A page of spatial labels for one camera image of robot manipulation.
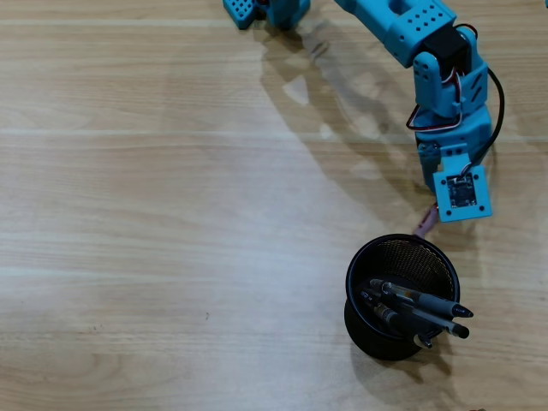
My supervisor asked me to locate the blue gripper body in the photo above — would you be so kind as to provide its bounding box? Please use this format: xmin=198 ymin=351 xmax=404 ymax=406
xmin=413 ymin=63 xmax=493 ymax=192

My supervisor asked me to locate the red retractable pen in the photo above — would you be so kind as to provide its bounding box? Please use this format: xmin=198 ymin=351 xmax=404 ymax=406
xmin=413 ymin=204 xmax=440 ymax=239

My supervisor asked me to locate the smoky pen with grey grip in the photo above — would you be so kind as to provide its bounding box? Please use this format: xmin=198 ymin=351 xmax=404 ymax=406
xmin=369 ymin=277 xmax=475 ymax=319

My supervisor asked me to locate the clear stick pen black cap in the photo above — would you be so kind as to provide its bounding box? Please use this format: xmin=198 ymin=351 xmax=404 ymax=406
xmin=359 ymin=289 xmax=471 ymax=340

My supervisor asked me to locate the black retractable pen black grip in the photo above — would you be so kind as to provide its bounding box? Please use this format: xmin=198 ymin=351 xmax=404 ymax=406
xmin=372 ymin=302 xmax=433 ymax=350

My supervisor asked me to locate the blue perforated robot base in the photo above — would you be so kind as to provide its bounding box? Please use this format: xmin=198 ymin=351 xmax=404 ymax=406
xmin=222 ymin=0 xmax=312 ymax=31

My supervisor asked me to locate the black mesh pen holder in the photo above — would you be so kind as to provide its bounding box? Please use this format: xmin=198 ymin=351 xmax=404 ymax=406
xmin=343 ymin=233 xmax=462 ymax=363

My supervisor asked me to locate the red white servo wire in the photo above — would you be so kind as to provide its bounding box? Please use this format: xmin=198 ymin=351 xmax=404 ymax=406
xmin=405 ymin=25 xmax=479 ymax=134

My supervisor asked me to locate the black camera cable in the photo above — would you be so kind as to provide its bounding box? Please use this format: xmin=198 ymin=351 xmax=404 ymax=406
xmin=464 ymin=66 xmax=506 ymax=179

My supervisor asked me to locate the blue-mounted wrist camera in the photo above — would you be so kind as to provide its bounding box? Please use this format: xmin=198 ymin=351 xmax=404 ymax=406
xmin=431 ymin=154 xmax=493 ymax=224

